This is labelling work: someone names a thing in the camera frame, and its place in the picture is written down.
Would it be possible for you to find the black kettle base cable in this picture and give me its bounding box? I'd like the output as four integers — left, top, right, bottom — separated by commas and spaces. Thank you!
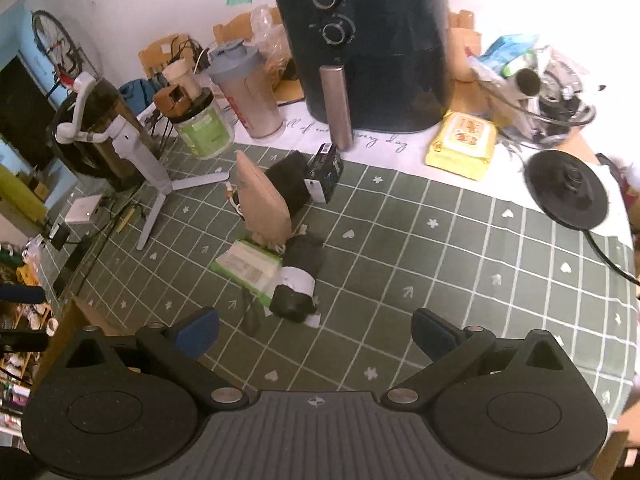
582, 227, 640, 288

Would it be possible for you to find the green grid tablecloth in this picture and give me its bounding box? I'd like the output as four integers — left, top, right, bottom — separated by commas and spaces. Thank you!
30, 100, 640, 421

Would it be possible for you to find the white phone tripod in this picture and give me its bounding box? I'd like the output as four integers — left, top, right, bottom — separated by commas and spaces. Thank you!
56, 72, 231, 251

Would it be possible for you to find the small black adapter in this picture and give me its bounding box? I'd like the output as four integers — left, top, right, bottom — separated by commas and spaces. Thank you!
47, 222, 73, 251

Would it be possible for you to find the white tube with black end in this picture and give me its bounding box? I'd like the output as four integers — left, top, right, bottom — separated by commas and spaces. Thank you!
492, 67, 541, 106

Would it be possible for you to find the brown fabric pouch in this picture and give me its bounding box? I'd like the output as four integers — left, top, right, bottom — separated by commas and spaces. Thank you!
235, 150, 293, 248

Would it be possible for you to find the yellow pen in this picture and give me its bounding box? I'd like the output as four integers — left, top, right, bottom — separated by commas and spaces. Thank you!
115, 205, 138, 233

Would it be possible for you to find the white power adapter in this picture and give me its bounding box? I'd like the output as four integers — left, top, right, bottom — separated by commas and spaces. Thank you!
64, 195, 101, 226

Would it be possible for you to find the black round wire frame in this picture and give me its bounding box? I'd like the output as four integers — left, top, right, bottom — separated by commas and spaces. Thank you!
30, 10, 101, 91

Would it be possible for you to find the green wipes pack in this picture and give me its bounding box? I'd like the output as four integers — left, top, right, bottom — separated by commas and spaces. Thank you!
210, 239, 283, 308

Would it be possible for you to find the black cable with white plug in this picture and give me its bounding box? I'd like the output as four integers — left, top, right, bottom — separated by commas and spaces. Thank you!
225, 182, 246, 221

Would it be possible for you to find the black kettle base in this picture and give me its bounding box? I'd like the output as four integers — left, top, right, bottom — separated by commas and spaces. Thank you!
522, 150, 611, 231

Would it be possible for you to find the green label jar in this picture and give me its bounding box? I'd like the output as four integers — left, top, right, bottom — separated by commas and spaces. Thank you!
172, 87, 236, 161

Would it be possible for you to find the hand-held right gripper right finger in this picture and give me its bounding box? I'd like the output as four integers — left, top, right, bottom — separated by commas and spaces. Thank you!
380, 307, 576, 411

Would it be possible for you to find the clear plastic bag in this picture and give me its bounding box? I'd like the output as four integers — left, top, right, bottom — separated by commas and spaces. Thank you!
250, 5, 293, 78

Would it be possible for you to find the clear glass bowl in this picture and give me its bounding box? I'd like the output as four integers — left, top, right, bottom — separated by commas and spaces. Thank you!
492, 45, 598, 151

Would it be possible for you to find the dark glass pot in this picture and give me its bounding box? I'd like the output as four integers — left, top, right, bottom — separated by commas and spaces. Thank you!
47, 77, 161, 193

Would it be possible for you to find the black sock with white label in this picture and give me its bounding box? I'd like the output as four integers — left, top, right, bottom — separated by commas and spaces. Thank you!
269, 235, 326, 328

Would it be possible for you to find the cream plastic bottle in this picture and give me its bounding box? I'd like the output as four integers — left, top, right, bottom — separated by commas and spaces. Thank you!
164, 57, 201, 98

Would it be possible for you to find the wooden chair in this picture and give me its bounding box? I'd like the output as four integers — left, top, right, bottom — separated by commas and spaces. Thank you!
212, 7, 283, 46
137, 34, 201, 81

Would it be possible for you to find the brown cardboard box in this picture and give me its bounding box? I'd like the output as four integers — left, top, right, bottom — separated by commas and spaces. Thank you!
30, 296, 136, 391

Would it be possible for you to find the pile of colourful packets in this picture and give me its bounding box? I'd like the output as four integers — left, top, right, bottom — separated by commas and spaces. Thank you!
0, 240, 56, 441

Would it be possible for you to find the teal snack packet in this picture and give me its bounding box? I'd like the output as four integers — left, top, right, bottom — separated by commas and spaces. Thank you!
482, 34, 541, 68

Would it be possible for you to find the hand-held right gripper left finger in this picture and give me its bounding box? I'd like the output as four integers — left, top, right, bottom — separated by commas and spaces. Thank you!
62, 306, 251, 411

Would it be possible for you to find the small black box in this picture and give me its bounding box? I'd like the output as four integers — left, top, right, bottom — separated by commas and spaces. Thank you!
302, 142, 345, 206

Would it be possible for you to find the yellow wet wipes pack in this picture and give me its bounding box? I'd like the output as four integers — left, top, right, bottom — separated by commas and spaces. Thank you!
424, 110, 498, 181

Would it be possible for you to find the black power strip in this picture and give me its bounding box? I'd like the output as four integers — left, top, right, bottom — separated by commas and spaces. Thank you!
52, 235, 93, 296

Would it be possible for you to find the tan cardboard carton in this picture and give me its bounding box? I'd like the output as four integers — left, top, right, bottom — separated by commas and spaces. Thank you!
447, 10, 483, 83

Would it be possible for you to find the blue bag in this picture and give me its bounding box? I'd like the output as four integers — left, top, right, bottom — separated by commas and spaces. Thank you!
117, 79, 158, 116

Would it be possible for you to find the small brown wooden box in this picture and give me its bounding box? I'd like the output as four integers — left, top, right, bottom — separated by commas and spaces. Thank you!
152, 84, 193, 120

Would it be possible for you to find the black air fryer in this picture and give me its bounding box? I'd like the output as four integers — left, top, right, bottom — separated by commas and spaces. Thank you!
270, 0, 453, 153

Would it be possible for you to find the grey shaker bottle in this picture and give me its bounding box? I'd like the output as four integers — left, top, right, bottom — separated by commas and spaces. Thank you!
207, 40, 287, 140

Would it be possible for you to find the black screen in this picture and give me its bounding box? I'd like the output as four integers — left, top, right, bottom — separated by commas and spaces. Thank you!
0, 55, 58, 171

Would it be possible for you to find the dark grey sock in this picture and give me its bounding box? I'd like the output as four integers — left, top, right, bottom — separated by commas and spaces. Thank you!
239, 287, 268, 336

